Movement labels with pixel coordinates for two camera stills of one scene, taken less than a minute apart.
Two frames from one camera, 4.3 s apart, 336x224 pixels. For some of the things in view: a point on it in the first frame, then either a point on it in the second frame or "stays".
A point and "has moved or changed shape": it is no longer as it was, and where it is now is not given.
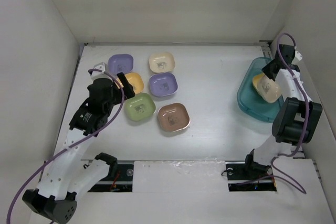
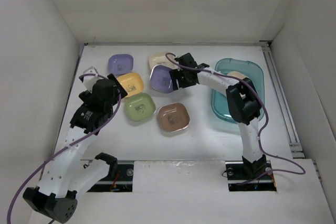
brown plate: (174, 117) stays
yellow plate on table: (136, 81) stays
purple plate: (120, 63) stays
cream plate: (269, 89) -> (237, 74)
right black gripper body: (266, 68) -> (180, 75)
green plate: (140, 107) stays
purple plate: (161, 84) has moved or changed shape
